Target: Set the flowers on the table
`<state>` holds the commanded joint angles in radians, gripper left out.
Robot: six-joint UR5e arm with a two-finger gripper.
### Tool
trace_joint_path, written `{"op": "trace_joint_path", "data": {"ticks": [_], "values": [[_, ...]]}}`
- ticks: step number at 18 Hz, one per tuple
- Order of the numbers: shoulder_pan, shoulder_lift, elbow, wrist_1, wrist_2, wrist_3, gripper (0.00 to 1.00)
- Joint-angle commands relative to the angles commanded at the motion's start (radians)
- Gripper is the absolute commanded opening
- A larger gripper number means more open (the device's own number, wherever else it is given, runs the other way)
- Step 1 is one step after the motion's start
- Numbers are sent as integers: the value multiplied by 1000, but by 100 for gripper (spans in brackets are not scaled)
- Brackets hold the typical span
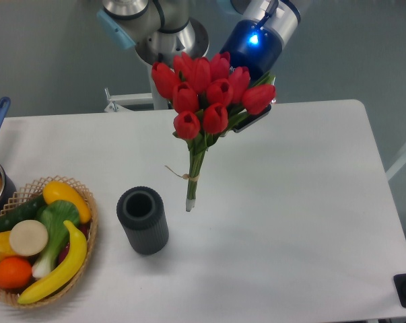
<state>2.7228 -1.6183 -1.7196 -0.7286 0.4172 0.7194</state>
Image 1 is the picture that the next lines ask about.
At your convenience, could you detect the yellow banana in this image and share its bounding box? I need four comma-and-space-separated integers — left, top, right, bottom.
18, 220, 88, 305

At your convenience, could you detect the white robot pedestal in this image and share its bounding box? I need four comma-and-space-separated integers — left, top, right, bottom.
104, 64, 170, 112

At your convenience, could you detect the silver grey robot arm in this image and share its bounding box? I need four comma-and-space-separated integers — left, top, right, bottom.
97, 1, 311, 81

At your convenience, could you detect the yellow squash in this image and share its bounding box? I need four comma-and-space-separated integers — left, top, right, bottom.
42, 181, 92, 224

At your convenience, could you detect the red tulip bouquet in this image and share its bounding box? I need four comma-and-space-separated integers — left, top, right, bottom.
151, 52, 276, 211

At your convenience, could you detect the woven wicker basket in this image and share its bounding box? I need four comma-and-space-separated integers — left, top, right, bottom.
0, 176, 98, 309

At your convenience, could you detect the green bok choy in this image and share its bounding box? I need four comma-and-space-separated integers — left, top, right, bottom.
32, 200, 80, 280

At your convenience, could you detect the dark green cucumber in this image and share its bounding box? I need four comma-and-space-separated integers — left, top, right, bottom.
0, 195, 46, 233

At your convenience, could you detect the beige round disc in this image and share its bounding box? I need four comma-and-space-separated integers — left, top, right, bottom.
9, 220, 48, 256

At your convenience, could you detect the orange fruit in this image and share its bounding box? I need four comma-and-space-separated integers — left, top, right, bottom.
0, 256, 32, 289

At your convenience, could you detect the red fruit in basket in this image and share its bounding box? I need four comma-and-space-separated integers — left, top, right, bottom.
57, 223, 90, 265

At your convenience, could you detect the dark grey ribbed vase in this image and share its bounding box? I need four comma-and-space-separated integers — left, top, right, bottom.
116, 186, 169, 255

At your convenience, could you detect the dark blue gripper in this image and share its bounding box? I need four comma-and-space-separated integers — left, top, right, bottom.
220, 20, 283, 133

